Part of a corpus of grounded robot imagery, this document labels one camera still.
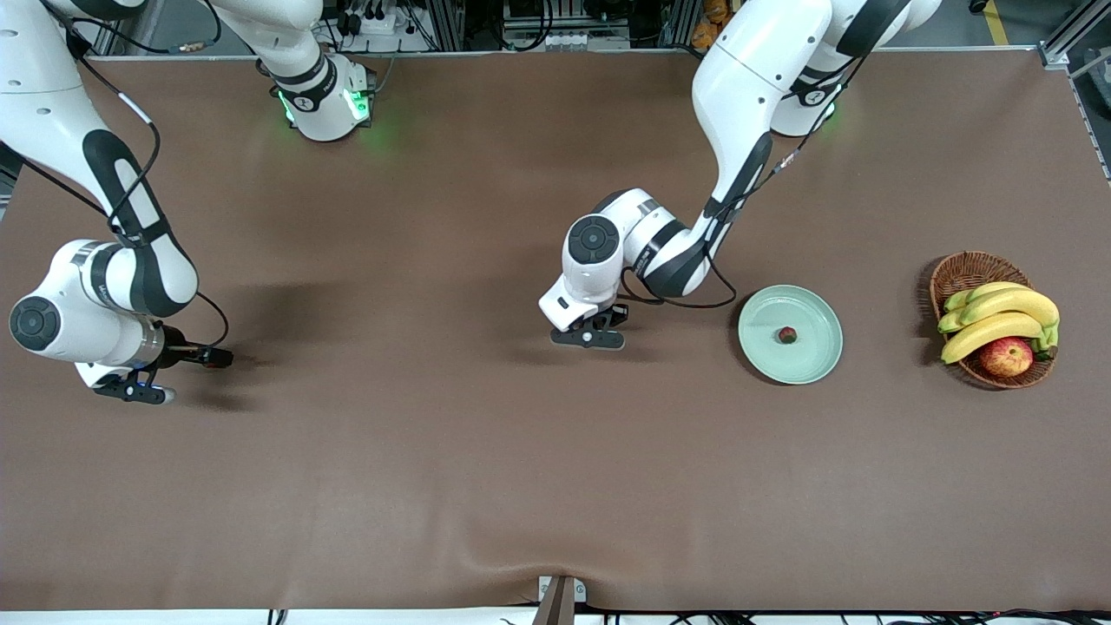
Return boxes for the brown table mat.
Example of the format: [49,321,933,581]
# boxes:
[0,49,1111,613]

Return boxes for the aluminium frame profile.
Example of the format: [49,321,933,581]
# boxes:
[1040,0,1111,183]

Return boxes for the white power strip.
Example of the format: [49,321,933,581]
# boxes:
[343,9,398,37]

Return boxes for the large yellow banana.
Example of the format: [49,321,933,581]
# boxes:
[937,288,1061,335]

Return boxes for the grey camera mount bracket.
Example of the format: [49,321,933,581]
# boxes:
[531,575,588,625]

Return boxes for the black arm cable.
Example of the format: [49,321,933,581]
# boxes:
[0,0,230,350]
[621,52,869,310]

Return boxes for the aluminium frame post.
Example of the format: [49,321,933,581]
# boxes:
[425,0,465,51]
[664,0,700,49]

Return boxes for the red yellow apple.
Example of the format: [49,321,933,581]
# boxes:
[979,337,1035,378]

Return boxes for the orange bread roll pile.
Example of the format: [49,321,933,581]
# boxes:
[692,0,737,49]

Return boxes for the pale green round plate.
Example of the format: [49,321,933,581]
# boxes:
[738,285,844,385]

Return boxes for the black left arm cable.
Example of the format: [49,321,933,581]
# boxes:
[621,52,869,310]

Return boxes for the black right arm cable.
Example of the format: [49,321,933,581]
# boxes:
[0,0,230,350]

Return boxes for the brown wicker basket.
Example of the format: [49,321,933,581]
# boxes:
[930,251,1057,390]

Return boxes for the small greenish yellow banana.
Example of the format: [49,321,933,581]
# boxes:
[944,281,1029,312]

